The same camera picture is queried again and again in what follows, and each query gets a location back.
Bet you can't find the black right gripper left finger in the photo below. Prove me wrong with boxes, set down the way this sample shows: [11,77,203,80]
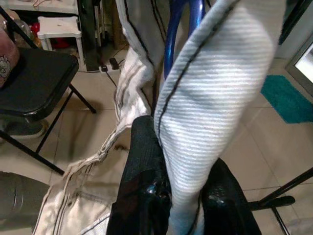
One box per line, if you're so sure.
[110,115,173,235]

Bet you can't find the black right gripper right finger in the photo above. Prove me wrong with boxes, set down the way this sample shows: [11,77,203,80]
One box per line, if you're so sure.
[199,158,263,235]

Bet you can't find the teal floor mat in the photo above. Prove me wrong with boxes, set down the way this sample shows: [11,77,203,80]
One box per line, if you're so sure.
[260,74,313,124]

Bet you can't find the pinkish flower print object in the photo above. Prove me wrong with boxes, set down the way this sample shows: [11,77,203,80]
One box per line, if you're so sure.
[0,31,20,89]

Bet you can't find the blue clothes hanger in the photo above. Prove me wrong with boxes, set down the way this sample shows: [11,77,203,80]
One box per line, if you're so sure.
[163,0,205,80]

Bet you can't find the cream garment dark seams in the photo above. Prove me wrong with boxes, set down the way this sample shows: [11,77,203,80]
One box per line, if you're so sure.
[31,0,287,235]

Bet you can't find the glass door grey frame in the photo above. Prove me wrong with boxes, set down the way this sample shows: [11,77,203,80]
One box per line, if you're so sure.
[285,41,313,86]

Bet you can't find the grey round floor base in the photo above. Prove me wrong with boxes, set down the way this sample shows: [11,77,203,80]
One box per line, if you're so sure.
[0,118,49,140]

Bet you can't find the white power strip black plugs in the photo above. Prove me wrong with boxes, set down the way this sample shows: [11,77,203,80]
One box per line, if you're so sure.
[99,57,119,73]

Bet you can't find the black clothes rack silver rail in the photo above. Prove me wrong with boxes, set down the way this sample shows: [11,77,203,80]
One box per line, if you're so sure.
[246,167,313,232]

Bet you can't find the red plastic basin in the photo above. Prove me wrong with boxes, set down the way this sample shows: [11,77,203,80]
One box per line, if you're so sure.
[47,36,74,51]

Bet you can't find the black folding chair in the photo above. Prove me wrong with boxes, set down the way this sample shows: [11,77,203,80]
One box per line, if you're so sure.
[0,6,97,176]

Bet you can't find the white plastic stool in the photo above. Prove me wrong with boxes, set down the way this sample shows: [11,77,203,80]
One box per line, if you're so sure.
[37,16,85,66]

